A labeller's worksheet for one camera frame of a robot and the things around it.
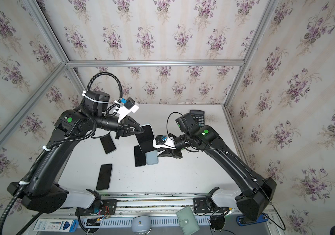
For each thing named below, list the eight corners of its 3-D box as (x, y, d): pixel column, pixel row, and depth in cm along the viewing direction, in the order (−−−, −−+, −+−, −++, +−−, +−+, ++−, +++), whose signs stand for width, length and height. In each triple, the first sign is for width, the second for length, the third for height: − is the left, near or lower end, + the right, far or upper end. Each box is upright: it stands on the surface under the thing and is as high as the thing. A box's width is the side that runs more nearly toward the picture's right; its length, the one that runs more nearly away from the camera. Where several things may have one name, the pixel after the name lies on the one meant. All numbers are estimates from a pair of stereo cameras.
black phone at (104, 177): (96, 190, 81) (95, 189, 79) (102, 165, 90) (100, 164, 88) (108, 189, 81) (107, 188, 80) (112, 165, 90) (111, 163, 89)
